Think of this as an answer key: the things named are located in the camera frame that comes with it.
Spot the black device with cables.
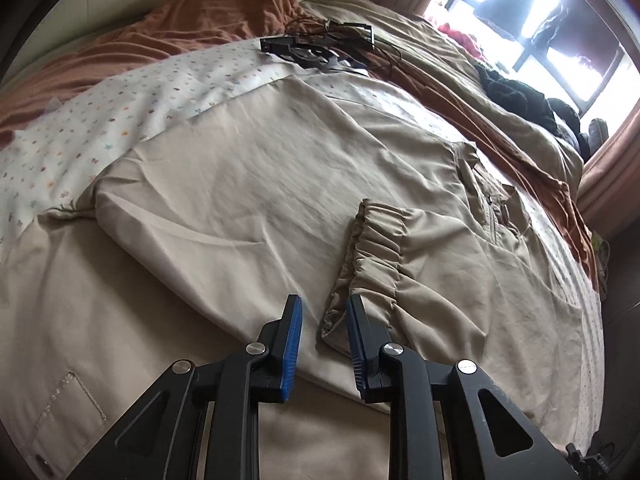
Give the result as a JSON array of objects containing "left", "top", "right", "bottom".
[{"left": 260, "top": 19, "right": 401, "bottom": 73}]

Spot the grey cushion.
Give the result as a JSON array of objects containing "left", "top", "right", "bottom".
[{"left": 585, "top": 117, "right": 608, "bottom": 153}]

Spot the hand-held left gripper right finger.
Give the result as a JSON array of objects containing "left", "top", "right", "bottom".
[{"left": 346, "top": 294, "right": 581, "bottom": 480}]

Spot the dark cloth bundle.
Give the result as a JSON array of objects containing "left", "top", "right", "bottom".
[{"left": 547, "top": 97, "right": 583, "bottom": 156}]

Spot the beige jacket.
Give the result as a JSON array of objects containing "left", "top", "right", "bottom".
[{"left": 0, "top": 74, "right": 596, "bottom": 480}]

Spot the long dark hanging jacket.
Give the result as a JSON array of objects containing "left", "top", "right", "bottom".
[{"left": 472, "top": 0, "right": 543, "bottom": 28}]

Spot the brown blanket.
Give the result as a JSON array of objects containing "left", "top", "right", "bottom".
[{"left": 0, "top": 0, "right": 601, "bottom": 291}]

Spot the black clothes pile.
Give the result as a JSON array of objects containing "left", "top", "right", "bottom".
[{"left": 472, "top": 60, "right": 558, "bottom": 133}]

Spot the red clothing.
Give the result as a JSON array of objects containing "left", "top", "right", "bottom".
[{"left": 435, "top": 20, "right": 488, "bottom": 61}]

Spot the dark hanging garment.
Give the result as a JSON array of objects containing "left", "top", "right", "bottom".
[{"left": 530, "top": 2, "right": 568, "bottom": 53}]

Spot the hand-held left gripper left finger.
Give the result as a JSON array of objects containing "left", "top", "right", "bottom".
[{"left": 67, "top": 294, "right": 304, "bottom": 480}]

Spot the beige duvet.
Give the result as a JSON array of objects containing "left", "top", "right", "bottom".
[{"left": 300, "top": 0, "right": 586, "bottom": 196}]

